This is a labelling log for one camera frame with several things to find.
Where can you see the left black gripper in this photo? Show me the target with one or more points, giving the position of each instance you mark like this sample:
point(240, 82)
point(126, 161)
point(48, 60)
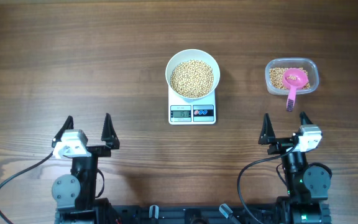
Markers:
point(108, 137)

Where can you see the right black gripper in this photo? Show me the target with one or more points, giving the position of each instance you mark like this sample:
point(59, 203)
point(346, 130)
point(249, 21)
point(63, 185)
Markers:
point(268, 137)

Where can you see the pink plastic scoop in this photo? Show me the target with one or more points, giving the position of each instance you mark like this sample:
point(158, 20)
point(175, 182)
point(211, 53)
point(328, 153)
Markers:
point(294, 85)

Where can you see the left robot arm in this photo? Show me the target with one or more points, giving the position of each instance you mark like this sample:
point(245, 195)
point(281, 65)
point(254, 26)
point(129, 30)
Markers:
point(75, 193)

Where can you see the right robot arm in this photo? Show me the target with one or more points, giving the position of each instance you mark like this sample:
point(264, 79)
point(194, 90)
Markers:
point(307, 183)

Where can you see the white digital kitchen scale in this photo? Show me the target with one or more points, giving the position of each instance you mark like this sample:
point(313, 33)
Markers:
point(184, 111)

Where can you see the soybeans in bowl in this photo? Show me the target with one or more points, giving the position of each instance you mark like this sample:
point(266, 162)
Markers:
point(192, 79)

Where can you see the white bowl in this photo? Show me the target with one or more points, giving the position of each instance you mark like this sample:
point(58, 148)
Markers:
point(193, 54)

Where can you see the soybeans in container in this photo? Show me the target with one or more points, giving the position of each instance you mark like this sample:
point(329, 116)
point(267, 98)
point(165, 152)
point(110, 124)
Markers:
point(276, 77)

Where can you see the clear plastic container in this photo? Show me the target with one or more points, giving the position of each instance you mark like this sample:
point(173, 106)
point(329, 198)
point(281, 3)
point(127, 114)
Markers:
point(307, 64)

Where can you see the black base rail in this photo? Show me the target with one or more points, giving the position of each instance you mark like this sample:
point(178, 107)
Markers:
point(264, 213)

